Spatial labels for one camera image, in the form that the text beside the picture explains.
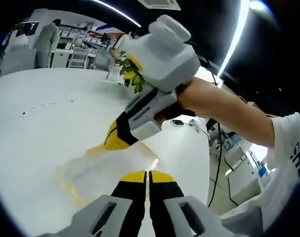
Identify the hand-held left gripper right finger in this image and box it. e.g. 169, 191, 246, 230
148, 170, 231, 237

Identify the small black monitor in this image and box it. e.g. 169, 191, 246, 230
22, 21, 40, 36

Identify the person's white t-shirt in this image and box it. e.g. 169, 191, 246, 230
218, 112, 300, 237

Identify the green potted plant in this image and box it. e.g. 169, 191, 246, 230
118, 50, 146, 94

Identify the ceiling air conditioner vent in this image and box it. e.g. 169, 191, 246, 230
136, 0, 182, 11

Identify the white cabinet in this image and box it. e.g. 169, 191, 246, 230
224, 145, 264, 206

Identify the white office chair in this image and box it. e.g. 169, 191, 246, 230
69, 46, 90, 69

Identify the long curved ceiling light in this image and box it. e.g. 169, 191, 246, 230
91, 0, 142, 28

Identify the straight ceiling light strip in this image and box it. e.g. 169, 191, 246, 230
217, 0, 251, 78

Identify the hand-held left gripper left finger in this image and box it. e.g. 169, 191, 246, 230
38, 170, 148, 237

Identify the clear plastic box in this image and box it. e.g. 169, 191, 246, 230
52, 142, 163, 208

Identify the black hanging cable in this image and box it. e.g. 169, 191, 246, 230
207, 118, 224, 208

